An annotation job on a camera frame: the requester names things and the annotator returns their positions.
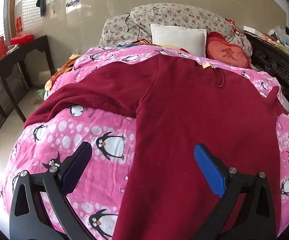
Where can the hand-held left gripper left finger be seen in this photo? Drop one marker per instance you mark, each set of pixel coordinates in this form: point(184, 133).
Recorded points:
point(77, 170)

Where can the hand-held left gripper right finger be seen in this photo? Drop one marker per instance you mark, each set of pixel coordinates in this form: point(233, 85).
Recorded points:
point(209, 167)

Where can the dark red fleece garment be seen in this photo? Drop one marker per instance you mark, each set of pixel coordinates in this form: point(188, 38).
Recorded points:
point(184, 105)

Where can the pile of colourful clothes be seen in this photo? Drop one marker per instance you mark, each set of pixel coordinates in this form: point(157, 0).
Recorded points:
point(62, 71)

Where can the pink penguin print blanket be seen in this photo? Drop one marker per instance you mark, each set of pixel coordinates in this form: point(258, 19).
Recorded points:
point(84, 120)

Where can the carved dark wooden cabinet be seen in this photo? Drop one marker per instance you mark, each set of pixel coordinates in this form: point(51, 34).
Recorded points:
point(272, 62)

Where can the red heart cushion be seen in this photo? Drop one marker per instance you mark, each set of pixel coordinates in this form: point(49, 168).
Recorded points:
point(227, 52)

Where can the clear plastic bag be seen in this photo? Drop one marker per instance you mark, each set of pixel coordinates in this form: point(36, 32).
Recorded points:
point(278, 32)

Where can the dark wooden side table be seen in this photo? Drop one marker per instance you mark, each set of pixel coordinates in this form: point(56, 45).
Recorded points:
point(29, 48)

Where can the white flat box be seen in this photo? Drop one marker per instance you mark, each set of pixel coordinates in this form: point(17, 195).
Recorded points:
point(252, 29)

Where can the white pillow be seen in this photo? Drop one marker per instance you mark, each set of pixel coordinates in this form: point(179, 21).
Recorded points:
point(177, 38)

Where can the red patterned cloth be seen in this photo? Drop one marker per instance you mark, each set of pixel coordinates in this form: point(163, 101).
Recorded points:
point(234, 26)

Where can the red flat box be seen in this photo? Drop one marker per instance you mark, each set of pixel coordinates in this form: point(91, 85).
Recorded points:
point(22, 39)

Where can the floral quilt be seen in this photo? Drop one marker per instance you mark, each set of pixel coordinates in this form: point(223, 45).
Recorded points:
point(174, 15)

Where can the dark hanging cloth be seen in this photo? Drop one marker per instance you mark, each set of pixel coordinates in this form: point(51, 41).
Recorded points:
point(41, 1)

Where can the red paper wall sticker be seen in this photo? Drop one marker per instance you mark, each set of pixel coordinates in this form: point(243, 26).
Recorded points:
point(19, 24)

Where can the white wall socket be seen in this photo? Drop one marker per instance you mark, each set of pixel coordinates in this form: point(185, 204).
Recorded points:
point(51, 0)

